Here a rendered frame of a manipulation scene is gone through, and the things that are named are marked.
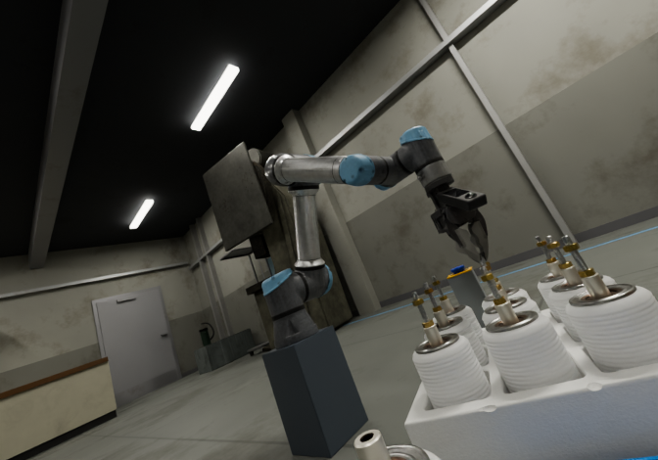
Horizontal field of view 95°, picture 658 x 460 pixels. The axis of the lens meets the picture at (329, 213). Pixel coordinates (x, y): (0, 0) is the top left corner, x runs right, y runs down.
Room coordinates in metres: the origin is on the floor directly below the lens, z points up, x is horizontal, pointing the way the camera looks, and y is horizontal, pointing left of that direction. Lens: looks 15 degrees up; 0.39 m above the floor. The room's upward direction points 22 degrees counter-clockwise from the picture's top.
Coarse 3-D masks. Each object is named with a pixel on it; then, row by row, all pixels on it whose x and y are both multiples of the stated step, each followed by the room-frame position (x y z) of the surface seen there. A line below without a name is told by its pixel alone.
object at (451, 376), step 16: (432, 352) 0.52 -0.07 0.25; (448, 352) 0.51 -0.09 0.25; (464, 352) 0.51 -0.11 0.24; (416, 368) 0.55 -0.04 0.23; (432, 368) 0.51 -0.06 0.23; (448, 368) 0.51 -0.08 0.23; (464, 368) 0.51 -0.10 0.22; (480, 368) 0.53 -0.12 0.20; (432, 384) 0.52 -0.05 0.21; (448, 384) 0.51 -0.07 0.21; (464, 384) 0.50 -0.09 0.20; (480, 384) 0.51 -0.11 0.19; (432, 400) 0.54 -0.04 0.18; (448, 400) 0.51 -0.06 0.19; (464, 400) 0.51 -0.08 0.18
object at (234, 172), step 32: (224, 160) 3.70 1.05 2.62; (256, 160) 4.02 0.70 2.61; (224, 192) 3.79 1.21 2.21; (256, 192) 3.56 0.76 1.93; (288, 192) 3.92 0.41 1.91; (224, 224) 3.87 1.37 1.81; (256, 224) 3.63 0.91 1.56; (288, 224) 3.78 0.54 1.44; (256, 256) 4.31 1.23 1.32; (288, 256) 3.86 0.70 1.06; (320, 256) 4.05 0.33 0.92; (256, 288) 4.08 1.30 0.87; (320, 320) 3.80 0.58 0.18
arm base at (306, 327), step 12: (288, 312) 1.00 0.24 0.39; (300, 312) 1.02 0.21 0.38; (276, 324) 1.01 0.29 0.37; (288, 324) 1.00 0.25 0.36; (300, 324) 1.00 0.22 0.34; (312, 324) 1.03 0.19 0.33; (276, 336) 1.01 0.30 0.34; (288, 336) 0.99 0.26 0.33; (300, 336) 0.99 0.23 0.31; (276, 348) 1.02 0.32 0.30
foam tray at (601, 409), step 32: (576, 352) 0.51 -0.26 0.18; (576, 384) 0.43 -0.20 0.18; (608, 384) 0.41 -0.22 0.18; (640, 384) 0.40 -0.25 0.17; (416, 416) 0.52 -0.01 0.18; (448, 416) 0.48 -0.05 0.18; (480, 416) 0.47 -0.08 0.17; (512, 416) 0.45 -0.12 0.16; (544, 416) 0.44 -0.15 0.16; (576, 416) 0.43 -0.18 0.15; (608, 416) 0.42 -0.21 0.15; (640, 416) 0.41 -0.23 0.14; (448, 448) 0.49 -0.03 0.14; (480, 448) 0.48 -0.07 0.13; (512, 448) 0.46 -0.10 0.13; (544, 448) 0.45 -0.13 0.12; (576, 448) 0.43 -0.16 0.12; (608, 448) 0.42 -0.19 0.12; (640, 448) 0.41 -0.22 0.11
